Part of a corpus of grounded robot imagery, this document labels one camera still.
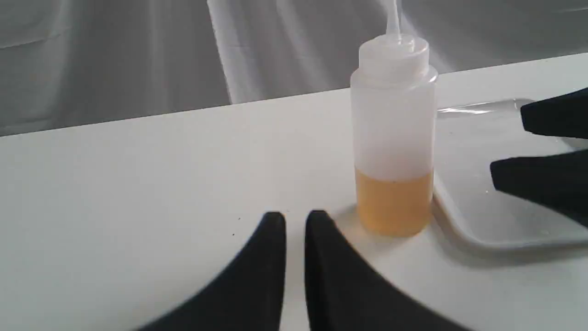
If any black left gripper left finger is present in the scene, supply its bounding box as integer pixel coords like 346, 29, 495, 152
141, 212, 287, 331

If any white rectangular plastic tray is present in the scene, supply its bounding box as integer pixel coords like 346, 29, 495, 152
434, 98, 588, 251

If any grey backdrop cloth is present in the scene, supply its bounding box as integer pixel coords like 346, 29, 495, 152
0, 0, 587, 136

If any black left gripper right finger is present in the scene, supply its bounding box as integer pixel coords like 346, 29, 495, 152
305, 210, 464, 331

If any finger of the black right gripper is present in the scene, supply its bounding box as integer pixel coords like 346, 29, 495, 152
520, 88, 588, 140
490, 149, 588, 227

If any translucent squeeze bottle amber liquid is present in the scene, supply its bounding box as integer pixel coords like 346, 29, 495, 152
350, 0, 438, 238

